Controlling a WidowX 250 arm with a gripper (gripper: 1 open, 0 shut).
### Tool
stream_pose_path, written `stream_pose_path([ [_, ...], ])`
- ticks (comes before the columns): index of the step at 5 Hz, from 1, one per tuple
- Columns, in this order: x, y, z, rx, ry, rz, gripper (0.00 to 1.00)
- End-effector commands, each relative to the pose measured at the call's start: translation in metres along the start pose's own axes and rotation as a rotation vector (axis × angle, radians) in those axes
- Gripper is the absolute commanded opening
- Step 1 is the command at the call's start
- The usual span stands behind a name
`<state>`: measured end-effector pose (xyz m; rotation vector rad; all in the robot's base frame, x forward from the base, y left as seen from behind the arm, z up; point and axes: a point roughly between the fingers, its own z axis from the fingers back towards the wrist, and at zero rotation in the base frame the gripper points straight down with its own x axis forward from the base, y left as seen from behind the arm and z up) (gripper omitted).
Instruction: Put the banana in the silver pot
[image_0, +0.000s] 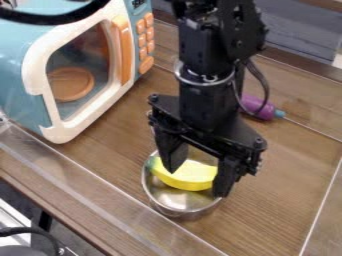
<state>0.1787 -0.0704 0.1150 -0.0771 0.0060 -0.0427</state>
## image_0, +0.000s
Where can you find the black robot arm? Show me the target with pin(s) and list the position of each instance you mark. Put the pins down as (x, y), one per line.
(222, 33)

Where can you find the purple toy eggplant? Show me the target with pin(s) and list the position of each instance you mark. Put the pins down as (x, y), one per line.
(268, 113)

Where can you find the yellow toy banana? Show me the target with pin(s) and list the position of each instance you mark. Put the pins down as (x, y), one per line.
(193, 176)

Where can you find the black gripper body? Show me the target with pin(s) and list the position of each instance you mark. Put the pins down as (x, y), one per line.
(203, 115)

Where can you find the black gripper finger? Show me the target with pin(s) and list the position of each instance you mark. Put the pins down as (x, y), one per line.
(172, 149)
(230, 170)

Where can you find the blue toy microwave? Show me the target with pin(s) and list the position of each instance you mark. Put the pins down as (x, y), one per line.
(65, 72)

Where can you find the silver pot with handle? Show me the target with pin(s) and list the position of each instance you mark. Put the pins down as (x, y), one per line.
(175, 203)

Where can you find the clear acrylic barrier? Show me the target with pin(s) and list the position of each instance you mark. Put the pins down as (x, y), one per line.
(109, 219)

